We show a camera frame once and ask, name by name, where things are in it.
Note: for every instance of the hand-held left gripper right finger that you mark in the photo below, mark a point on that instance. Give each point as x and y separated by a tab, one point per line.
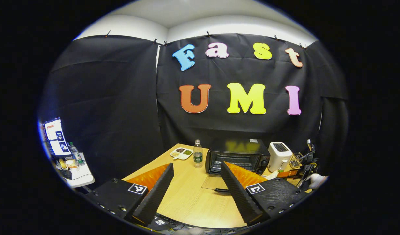
239	195

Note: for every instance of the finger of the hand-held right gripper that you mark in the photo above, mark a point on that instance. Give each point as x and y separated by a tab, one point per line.
288	174

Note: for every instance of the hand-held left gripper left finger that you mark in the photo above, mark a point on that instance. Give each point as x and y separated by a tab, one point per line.
155	195

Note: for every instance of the black electric oven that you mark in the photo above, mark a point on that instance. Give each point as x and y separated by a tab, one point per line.
239	156

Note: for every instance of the white toaster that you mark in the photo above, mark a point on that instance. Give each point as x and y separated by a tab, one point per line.
279	156

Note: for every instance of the white divided snack plate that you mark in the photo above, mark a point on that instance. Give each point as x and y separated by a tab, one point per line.
181	153

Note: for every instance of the clear plastic water bottle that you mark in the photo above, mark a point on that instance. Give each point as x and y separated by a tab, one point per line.
198	155

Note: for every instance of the white side table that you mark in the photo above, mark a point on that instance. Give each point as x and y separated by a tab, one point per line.
79	174

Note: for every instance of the small green-label bottle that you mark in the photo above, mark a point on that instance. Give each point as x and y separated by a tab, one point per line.
76	154

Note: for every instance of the small yellow packet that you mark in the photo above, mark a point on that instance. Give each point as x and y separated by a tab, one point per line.
65	164

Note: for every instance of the computer monitor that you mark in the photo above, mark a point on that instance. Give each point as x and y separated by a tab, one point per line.
56	137

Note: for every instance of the row of small black clips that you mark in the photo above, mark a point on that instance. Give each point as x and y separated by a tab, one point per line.
207	33

